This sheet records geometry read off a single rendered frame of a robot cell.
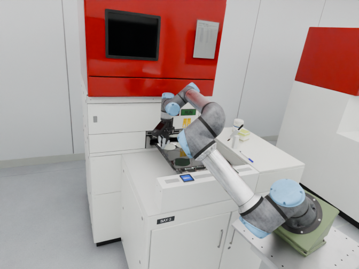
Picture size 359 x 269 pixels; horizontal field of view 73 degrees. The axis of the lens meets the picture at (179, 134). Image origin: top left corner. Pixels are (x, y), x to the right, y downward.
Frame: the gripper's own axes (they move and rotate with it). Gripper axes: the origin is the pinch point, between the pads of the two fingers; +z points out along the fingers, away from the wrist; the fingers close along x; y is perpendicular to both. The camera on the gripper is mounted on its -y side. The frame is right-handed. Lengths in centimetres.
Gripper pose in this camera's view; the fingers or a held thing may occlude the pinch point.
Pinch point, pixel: (161, 147)
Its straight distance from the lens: 156.9
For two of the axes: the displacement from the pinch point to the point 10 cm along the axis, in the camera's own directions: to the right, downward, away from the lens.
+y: 6.0, -2.5, 7.6
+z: -1.0, 9.2, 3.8
